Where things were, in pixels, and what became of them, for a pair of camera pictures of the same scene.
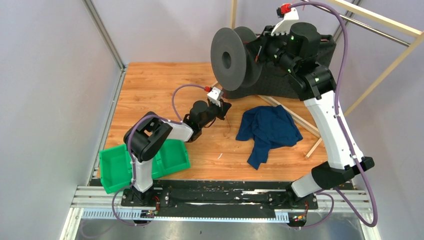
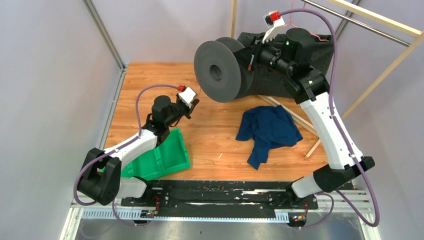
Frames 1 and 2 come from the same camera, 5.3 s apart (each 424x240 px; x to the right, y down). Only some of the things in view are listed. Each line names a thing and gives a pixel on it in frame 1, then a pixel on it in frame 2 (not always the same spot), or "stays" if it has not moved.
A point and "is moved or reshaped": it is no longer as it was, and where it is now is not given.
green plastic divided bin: x=115 y=165 stays
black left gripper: x=222 y=110 to x=189 y=110
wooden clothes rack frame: x=411 y=30 stays
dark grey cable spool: x=232 y=62 is moved or reshaped
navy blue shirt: x=271 y=127 stays
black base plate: x=216 y=198 stays
